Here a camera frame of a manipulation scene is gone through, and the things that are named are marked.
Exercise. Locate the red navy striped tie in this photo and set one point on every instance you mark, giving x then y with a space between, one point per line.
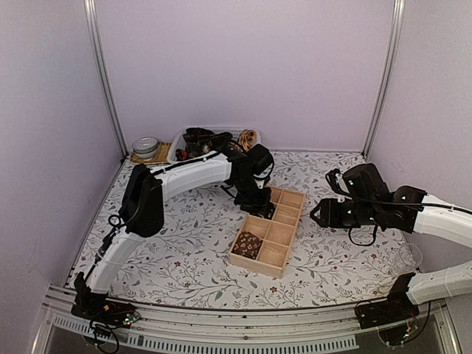
181 155

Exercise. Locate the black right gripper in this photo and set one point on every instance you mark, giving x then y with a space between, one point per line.
333 220

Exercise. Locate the woven bamboo mat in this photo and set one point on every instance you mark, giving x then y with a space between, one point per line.
157 156

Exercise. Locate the front aluminium rail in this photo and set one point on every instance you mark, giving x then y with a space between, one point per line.
165 329

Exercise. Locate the aluminium frame post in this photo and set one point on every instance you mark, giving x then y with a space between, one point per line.
388 68
105 84

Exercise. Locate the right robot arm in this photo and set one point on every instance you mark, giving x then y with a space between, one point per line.
363 199

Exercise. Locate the left aluminium frame post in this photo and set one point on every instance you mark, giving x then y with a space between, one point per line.
105 84

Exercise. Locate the patterned ceramic bowl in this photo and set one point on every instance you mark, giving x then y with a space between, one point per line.
145 147

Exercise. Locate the wooden divided box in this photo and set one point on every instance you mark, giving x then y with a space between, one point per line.
277 234

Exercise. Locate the clear plastic cup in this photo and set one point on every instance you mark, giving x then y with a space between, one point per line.
406 260

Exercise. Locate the rolled dark tie in box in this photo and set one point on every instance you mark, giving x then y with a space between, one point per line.
247 245

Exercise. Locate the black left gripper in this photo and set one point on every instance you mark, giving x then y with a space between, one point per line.
265 200

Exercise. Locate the right aluminium frame post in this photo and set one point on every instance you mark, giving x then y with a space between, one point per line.
388 68

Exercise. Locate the dark floral brown tie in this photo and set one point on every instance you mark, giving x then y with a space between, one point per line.
200 141

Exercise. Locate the yellow beetle print tie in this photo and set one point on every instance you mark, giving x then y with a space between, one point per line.
246 140

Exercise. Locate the black white floral tie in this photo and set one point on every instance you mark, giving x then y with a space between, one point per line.
265 214

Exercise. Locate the white plastic basket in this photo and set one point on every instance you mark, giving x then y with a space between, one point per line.
179 143

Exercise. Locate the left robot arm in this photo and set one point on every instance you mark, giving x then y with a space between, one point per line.
141 215

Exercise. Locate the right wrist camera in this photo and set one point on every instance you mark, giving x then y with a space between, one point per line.
336 183

